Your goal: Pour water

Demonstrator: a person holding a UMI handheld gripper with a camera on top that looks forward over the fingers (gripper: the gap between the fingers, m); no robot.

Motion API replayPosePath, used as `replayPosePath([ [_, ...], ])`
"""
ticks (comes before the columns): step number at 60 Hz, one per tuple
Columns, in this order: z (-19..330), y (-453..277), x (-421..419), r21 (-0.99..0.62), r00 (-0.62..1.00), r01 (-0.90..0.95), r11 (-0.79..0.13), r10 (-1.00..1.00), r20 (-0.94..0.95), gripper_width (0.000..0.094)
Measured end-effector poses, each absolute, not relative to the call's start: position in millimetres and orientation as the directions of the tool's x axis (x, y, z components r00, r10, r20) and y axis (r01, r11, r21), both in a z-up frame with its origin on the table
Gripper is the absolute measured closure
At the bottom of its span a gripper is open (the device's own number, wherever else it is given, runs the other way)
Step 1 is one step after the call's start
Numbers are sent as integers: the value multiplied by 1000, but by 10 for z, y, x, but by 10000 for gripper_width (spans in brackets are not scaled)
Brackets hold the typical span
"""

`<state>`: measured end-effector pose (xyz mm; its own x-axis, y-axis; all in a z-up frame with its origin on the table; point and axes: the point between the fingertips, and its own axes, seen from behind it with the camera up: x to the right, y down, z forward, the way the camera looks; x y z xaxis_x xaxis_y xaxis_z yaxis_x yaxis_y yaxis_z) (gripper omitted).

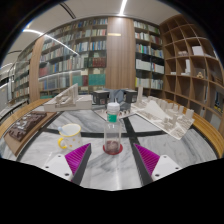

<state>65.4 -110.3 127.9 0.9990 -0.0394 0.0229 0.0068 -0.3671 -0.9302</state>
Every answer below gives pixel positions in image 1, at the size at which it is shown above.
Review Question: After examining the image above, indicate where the bookshelf with white books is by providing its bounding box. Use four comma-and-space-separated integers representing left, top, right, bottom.
133, 19, 165, 98

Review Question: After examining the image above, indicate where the narrow dark bookshelf with books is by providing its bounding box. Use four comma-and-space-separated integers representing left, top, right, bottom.
11, 46, 36, 102

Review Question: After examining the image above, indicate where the beige building architectural model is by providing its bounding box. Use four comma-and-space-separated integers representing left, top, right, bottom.
43, 83, 93, 113

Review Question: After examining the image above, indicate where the clear bottle with white cap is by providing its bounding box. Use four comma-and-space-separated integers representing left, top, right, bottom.
103, 101, 122, 155

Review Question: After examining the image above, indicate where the white cup with yellow handle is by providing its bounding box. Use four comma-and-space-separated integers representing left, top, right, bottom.
57, 123, 83, 150

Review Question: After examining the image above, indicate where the wide glass-fronted bookshelf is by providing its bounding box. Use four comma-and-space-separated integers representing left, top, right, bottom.
38, 17, 109, 98

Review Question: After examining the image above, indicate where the pale blue spoon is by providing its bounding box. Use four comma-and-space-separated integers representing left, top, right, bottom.
57, 125, 70, 136

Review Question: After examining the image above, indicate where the straight ceiling light strip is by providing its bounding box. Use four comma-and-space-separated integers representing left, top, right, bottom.
118, 0, 130, 16

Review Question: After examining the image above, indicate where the wooden cubby shelf unit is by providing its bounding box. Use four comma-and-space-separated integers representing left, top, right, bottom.
159, 13, 224, 118

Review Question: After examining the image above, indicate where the dark grey building model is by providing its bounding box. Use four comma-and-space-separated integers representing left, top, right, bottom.
91, 88, 139, 110

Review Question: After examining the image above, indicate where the white city block model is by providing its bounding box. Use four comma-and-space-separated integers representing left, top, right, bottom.
131, 86, 196, 141

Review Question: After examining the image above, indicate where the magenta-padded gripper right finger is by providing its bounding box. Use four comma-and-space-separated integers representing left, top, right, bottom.
132, 142, 183, 186

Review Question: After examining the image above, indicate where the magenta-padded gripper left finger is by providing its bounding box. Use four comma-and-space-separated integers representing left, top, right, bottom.
42, 142, 93, 186

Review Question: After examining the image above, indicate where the white flat site model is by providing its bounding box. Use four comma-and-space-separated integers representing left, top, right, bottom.
94, 104, 135, 122

